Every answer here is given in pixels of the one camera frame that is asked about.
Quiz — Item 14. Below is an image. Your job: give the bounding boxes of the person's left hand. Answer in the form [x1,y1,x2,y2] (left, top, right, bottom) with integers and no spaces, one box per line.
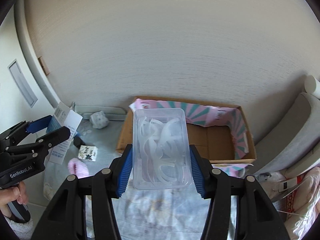
[0,181,29,218]

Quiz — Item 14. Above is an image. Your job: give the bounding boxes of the light blue floral bedsheet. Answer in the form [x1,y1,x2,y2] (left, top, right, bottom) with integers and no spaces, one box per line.
[43,118,238,240]

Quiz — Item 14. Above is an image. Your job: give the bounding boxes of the clear plastic floss pick box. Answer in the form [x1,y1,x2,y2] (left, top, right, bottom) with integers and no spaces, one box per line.
[132,108,191,190]

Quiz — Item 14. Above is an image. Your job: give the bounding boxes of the blue white medicine box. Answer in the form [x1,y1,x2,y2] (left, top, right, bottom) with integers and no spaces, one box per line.
[46,102,82,164]

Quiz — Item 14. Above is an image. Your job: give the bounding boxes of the grey upholstered headboard cushion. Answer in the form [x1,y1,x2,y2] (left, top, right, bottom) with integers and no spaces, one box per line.
[249,93,320,174]

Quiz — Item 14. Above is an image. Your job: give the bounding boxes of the small floral white box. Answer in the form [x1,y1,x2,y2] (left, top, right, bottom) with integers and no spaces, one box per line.
[78,145,98,162]

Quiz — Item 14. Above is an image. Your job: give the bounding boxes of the white patterned sock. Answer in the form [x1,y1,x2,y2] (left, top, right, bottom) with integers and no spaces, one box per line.
[89,111,109,129]

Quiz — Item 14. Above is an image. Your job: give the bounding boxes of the pink fuzzy sock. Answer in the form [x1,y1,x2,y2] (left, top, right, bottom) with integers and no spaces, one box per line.
[67,158,89,179]

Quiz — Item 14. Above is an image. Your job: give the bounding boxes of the grey wall panel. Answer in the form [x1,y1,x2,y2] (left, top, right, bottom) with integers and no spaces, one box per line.
[8,60,38,108]

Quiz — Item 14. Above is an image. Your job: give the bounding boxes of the cardboard box with pink lining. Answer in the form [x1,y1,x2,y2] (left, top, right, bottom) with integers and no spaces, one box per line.
[116,95,257,164]

